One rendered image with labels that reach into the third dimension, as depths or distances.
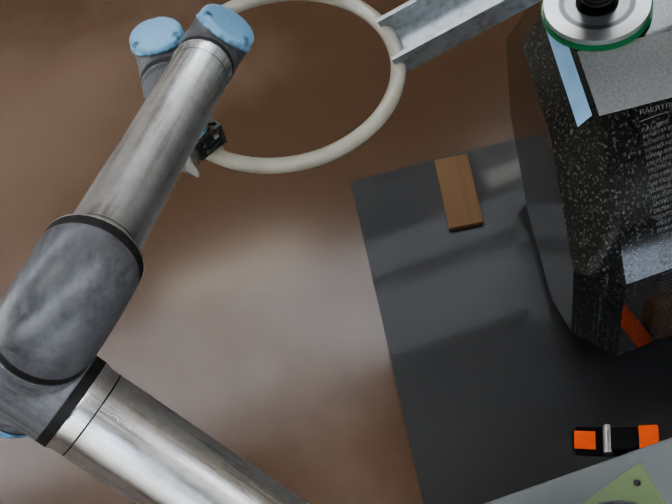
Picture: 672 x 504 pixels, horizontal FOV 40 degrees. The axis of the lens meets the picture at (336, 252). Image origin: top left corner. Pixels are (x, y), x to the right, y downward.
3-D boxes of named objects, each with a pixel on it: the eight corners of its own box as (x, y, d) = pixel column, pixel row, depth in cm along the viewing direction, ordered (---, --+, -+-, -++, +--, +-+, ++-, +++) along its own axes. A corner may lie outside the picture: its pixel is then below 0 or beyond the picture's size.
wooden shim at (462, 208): (434, 162, 279) (434, 159, 278) (467, 155, 278) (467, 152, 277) (449, 231, 266) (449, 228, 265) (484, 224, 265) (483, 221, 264)
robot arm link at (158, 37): (129, 60, 147) (121, 17, 152) (152, 111, 157) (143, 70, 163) (187, 44, 147) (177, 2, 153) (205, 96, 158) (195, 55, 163)
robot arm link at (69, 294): (10, 281, 88) (207, -18, 139) (-31, 348, 95) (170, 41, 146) (117, 341, 91) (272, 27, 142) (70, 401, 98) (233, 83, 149)
